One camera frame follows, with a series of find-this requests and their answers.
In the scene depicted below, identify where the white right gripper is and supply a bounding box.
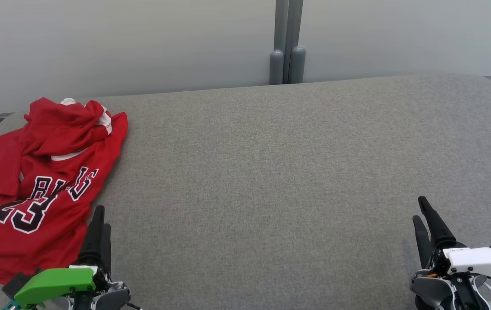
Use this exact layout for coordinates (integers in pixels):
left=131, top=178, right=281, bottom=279
left=413, top=196, right=491, bottom=310

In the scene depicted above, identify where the red basketball jersey shirt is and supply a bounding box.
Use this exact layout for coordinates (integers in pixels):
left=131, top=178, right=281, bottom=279
left=0, top=97, right=128, bottom=285

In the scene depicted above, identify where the grey partition post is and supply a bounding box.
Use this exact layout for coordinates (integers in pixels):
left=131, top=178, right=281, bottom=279
left=269, top=0, right=306, bottom=85

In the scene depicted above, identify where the grey fabric sofa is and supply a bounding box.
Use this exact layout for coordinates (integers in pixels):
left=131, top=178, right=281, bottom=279
left=0, top=74, right=491, bottom=310

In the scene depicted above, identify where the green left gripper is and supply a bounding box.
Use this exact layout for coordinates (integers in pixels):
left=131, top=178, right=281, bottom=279
left=13, top=205, right=113, bottom=310

